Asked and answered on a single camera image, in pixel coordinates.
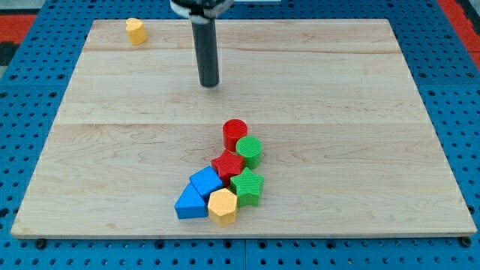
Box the yellow heart block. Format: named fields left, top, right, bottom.
left=125, top=18, right=147, bottom=46

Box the green star block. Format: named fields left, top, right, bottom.
left=230, top=167, right=264, bottom=207

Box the yellow hexagon block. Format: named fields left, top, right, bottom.
left=208, top=188, right=238, bottom=227

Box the blue cube block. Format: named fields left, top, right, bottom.
left=189, top=166, right=224, bottom=201

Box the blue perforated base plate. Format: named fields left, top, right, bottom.
left=1, top=1, right=479, bottom=269

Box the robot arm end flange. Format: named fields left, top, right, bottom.
left=169, top=0, right=234, bottom=24

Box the red cylinder block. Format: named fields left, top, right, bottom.
left=222, top=118, right=248, bottom=152

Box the green cylinder block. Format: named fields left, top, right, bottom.
left=235, top=136, right=263, bottom=169

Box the light wooden board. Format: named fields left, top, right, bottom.
left=11, top=19, right=477, bottom=239

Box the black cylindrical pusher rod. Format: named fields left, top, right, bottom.
left=192, top=16, right=220, bottom=88

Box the blue triangle block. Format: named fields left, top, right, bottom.
left=174, top=184, right=208, bottom=219

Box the red star block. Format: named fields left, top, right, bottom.
left=211, top=149, right=245, bottom=187

